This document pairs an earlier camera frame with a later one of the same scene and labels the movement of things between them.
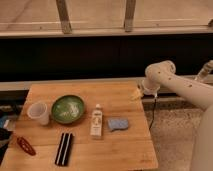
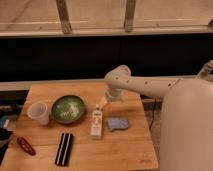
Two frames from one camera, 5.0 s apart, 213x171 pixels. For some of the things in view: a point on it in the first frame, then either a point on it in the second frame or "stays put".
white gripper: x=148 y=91 -> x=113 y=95
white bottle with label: x=97 y=121 stays put
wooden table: x=82 y=126 stays put
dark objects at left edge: x=9 y=113 stays put
